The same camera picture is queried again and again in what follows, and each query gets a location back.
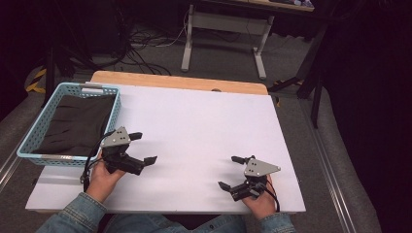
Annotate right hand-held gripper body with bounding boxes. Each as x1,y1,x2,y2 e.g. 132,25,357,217
230,157,282,203

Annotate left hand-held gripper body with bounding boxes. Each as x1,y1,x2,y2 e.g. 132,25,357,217
100,125,147,177

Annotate dark cloth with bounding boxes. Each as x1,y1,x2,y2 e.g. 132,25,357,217
32,94,116,157

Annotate light blue plastic basket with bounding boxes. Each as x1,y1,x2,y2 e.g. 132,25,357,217
16,82,122,168

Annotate person's right hand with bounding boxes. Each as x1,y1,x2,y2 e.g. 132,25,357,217
241,174,278,221

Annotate person's left hand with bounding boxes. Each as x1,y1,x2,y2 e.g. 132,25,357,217
86,154,127,204

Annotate white board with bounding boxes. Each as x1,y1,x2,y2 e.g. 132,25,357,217
24,83,307,215

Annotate person's legs in jeans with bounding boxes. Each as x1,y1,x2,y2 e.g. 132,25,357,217
103,213,261,233

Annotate wooden table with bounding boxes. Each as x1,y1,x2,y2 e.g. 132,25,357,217
89,70,269,96

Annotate yellow and black tape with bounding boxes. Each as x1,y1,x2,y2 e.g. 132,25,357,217
25,66,48,95

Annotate dark metal stand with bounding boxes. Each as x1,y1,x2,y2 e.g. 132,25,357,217
266,18,328,129

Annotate desk with white legs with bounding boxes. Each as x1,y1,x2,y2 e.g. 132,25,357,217
180,0,316,81

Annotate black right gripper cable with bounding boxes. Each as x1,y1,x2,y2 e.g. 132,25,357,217
263,179,281,213

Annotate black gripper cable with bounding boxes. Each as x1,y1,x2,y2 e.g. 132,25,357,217
80,130,116,192
263,179,281,213

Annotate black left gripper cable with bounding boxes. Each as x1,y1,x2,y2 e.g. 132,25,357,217
80,130,116,192

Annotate metal floor rail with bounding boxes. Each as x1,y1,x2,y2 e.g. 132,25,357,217
299,93,359,233

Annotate bundle of floor cables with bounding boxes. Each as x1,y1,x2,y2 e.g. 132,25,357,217
110,9,195,77

